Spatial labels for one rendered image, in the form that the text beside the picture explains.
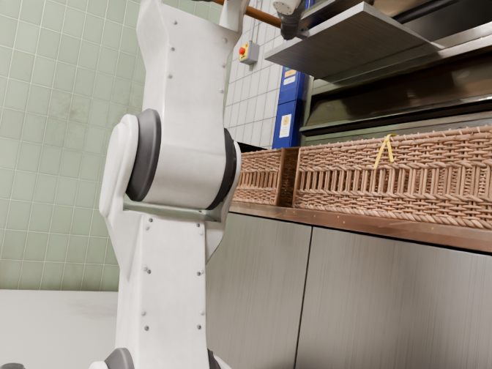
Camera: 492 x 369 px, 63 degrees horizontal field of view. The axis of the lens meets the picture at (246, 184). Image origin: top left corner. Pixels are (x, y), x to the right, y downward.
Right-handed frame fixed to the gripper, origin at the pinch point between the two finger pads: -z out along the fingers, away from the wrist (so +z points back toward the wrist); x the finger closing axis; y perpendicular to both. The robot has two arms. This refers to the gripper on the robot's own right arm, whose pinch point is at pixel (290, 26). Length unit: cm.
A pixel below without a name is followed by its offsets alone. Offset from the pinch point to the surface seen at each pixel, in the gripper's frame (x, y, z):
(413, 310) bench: -75, -27, 70
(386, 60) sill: -3.4, -35.6, -12.4
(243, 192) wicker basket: -59, 7, 14
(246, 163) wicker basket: -50, 7, 13
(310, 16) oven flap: 19.2, -6.5, -29.5
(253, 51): 26, 23, -90
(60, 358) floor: -120, 60, 4
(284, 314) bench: -85, -9, 44
